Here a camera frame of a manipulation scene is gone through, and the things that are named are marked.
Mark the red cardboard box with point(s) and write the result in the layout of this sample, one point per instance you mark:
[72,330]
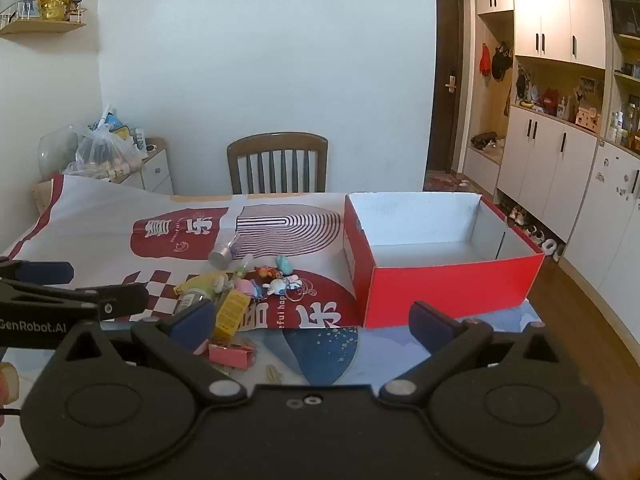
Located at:
[450,285]

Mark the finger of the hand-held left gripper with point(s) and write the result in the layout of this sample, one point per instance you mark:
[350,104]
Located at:
[47,272]
[122,300]

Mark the wooden wall shelf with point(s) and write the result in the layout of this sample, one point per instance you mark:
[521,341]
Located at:
[45,26]

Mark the white upper cabinets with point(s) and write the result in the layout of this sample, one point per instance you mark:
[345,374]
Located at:
[545,10]

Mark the grey translucent bag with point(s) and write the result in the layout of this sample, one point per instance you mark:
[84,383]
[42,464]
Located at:
[55,152]

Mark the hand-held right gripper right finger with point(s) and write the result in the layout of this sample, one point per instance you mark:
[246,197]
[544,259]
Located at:
[430,325]

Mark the clear jar silver lid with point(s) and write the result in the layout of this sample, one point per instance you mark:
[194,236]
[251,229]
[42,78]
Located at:
[224,250]

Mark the orange small toy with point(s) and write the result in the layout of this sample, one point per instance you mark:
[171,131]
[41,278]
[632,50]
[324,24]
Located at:
[265,273]

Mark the yellow box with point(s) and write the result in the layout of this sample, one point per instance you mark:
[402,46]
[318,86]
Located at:
[231,312]

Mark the pink blue penguin toy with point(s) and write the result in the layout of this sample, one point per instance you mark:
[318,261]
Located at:
[246,288]

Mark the clear plastic bag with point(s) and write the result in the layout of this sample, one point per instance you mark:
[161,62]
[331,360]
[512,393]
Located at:
[105,152]

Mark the white shoe bench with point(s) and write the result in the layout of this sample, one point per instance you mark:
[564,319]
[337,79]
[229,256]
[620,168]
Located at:
[480,170]

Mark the black hat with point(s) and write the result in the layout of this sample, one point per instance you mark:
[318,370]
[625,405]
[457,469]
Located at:
[501,62]

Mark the row of shoes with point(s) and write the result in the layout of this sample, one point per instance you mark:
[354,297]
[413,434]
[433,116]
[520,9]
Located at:
[537,235]

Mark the pink box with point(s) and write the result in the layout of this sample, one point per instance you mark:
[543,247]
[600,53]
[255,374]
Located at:
[230,356]

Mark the printed red white tablecloth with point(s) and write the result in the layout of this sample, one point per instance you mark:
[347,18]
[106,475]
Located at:
[125,200]

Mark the wooden chair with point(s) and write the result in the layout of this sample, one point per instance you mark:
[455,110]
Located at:
[277,160]

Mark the white lower cabinet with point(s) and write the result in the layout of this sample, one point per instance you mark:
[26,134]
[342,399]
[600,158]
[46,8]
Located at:
[545,175]

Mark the dark bag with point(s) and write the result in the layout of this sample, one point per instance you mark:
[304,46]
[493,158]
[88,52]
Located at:
[484,140]

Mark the glue pen green label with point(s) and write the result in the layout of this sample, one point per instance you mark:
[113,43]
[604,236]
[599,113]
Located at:
[245,266]

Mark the patterned rug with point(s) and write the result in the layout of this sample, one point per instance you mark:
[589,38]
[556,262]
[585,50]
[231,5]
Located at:
[440,182]

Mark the blue yellow pouch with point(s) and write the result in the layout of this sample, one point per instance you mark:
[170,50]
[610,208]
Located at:
[112,121]

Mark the teal toy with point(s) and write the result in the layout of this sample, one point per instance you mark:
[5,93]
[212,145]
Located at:
[284,263]

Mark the person's left hand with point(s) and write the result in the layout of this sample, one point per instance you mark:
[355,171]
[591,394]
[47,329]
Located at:
[7,382]

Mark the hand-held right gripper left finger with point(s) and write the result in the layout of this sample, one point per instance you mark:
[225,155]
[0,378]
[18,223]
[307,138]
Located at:
[192,322]

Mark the red hat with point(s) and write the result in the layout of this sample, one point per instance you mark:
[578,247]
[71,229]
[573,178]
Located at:
[485,60]

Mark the dark wooden door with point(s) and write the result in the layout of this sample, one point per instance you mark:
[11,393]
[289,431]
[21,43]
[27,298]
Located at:
[447,35]

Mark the metal door lock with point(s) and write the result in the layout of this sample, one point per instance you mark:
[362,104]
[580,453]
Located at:
[451,80]

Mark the white drawer cabinet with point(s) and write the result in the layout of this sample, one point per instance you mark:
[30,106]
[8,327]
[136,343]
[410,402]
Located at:
[157,170]

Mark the lime green tube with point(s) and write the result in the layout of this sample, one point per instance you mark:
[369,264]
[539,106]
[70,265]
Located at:
[197,282]

